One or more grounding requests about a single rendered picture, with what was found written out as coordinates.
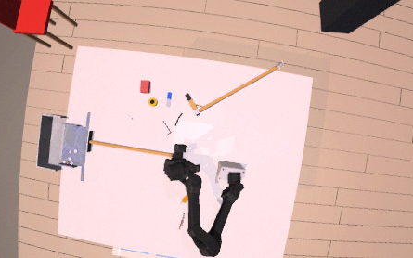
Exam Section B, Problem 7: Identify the orange ribbed handle with grey metal rod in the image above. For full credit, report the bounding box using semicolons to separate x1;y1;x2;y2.
179;195;187;206

